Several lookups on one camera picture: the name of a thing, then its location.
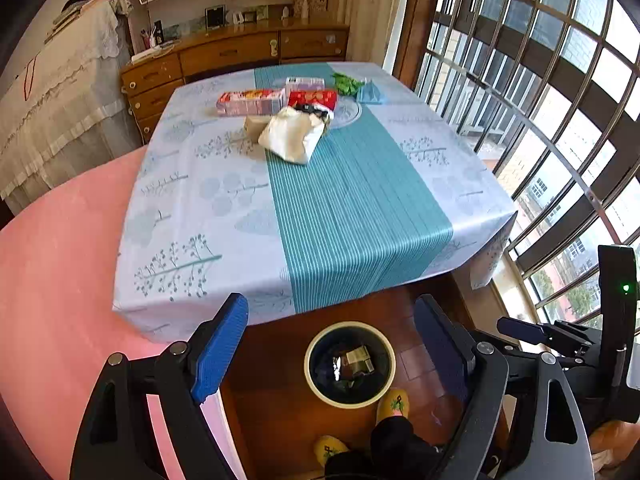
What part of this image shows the red white milk carton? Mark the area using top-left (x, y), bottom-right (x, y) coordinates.
top-left (216, 89), bottom-right (285, 117)

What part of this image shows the tree patterned blue tablecloth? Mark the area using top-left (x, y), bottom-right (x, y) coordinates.
top-left (113, 62), bottom-right (516, 342)

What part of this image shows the yellow slipper left foot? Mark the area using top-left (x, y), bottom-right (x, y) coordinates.
top-left (314, 436), bottom-right (348, 467)

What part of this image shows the dark green cigarette box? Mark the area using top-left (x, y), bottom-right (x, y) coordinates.
top-left (346, 346), bottom-right (375, 377)

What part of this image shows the pink bed sheet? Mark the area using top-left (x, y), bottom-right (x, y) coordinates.
top-left (0, 145), bottom-right (246, 480)

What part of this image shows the beige small box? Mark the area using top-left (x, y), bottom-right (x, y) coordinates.
top-left (243, 116), bottom-right (271, 143)

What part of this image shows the yellow slipper right foot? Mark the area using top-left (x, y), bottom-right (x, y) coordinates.
top-left (376, 388), bottom-right (410, 424)

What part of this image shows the red foil snack bag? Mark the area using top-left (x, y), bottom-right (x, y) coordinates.
top-left (322, 352), bottom-right (352, 385)

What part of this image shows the light blue plastic bag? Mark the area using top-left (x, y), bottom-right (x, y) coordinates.
top-left (356, 80), bottom-right (387, 105)

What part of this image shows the white lace covered furniture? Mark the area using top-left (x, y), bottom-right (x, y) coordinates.
top-left (1, 0), bottom-right (141, 214)

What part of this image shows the yellow slipper foot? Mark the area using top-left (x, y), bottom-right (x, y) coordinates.
top-left (376, 388), bottom-right (410, 424)
top-left (314, 436), bottom-right (348, 467)

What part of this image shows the white purple small box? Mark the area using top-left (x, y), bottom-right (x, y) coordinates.
top-left (284, 76), bottom-right (324, 93)

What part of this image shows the green crumpled paper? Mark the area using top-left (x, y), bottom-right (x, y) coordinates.
top-left (332, 72), bottom-right (367, 99)

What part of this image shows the black gold crumpled wrapper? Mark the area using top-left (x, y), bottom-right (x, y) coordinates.
top-left (294, 103), bottom-right (334, 124)

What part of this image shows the black picture frame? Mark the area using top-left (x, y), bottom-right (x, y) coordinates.
top-left (205, 4), bottom-right (227, 29)

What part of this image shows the cream rimmed dark trash bin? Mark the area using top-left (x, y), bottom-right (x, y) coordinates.
top-left (304, 321), bottom-right (397, 410)

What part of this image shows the window metal security grille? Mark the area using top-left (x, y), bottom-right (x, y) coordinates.
top-left (414, 0), bottom-right (639, 328)

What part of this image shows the white crumpled paper bag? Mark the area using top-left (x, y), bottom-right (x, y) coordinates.
top-left (258, 106), bottom-right (326, 165)

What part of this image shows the beige curtain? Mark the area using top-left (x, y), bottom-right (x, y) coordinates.
top-left (334, 0), bottom-right (406, 67)

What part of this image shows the wooden dresser with drawers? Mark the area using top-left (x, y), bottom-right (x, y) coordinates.
top-left (120, 18), bottom-right (349, 144)

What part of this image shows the red gold packet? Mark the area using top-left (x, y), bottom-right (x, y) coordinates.
top-left (288, 89), bottom-right (337, 110)

